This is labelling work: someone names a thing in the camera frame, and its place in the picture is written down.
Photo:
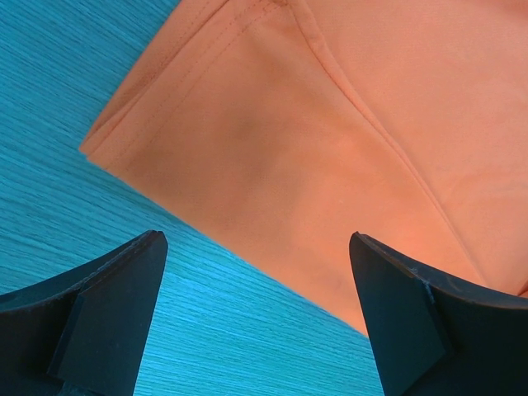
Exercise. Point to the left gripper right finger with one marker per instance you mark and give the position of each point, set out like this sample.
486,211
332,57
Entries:
433,333

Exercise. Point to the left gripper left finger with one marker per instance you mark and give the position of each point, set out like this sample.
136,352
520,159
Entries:
83,332

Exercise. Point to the orange t shirt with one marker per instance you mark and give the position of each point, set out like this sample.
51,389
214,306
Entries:
280,128

